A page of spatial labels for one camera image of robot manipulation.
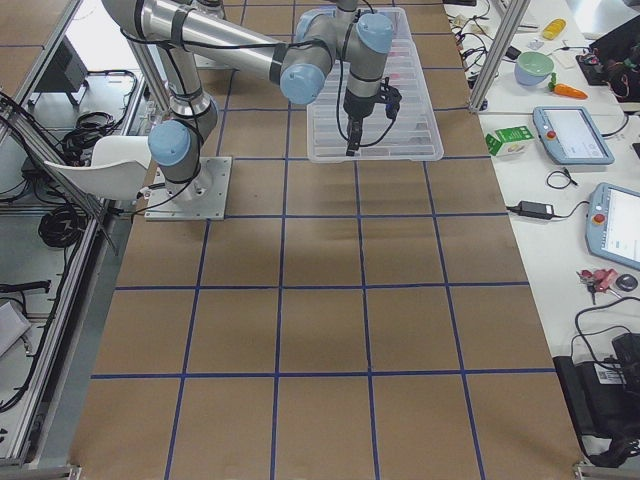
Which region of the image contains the black power adapter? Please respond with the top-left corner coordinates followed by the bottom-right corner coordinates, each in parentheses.
top-left (517, 200), bottom-right (555, 220)

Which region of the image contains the near teach pendant tablet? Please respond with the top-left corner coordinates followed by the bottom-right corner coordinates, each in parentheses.
top-left (585, 183), bottom-right (640, 270)

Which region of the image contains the green bowl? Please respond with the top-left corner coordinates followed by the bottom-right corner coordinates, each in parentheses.
top-left (514, 51), bottom-right (555, 86)

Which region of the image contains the clear plastic box lid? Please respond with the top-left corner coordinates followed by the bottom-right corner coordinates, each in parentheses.
top-left (305, 6), bottom-right (445, 164)

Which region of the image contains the green white carton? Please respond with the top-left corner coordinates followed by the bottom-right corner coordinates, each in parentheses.
top-left (485, 126), bottom-right (534, 157)

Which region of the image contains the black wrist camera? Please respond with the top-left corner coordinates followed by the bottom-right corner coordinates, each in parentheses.
top-left (375, 77), bottom-right (402, 121)

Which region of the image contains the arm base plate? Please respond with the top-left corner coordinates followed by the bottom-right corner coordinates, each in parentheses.
top-left (143, 156), bottom-right (233, 221)

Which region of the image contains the aluminium frame post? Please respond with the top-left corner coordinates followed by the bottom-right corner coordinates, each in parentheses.
top-left (468, 0), bottom-right (530, 113)

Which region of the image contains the far teach pendant tablet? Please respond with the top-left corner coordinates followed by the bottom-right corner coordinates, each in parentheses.
top-left (532, 106), bottom-right (614, 166)

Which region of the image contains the white plastic chair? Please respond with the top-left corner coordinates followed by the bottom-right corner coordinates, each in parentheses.
top-left (44, 136), bottom-right (151, 200)

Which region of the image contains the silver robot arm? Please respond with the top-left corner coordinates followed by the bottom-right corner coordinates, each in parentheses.
top-left (103, 1), bottom-right (401, 203)

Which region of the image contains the teach pendant tablet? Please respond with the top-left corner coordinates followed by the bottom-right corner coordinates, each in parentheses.
top-left (585, 183), bottom-right (640, 270)
top-left (532, 106), bottom-right (614, 166)

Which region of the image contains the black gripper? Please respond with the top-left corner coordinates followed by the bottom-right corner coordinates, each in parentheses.
top-left (343, 90), bottom-right (376, 157)

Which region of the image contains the orange toy carrot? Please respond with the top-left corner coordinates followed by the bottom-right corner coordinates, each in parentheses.
top-left (548, 72), bottom-right (588, 100)

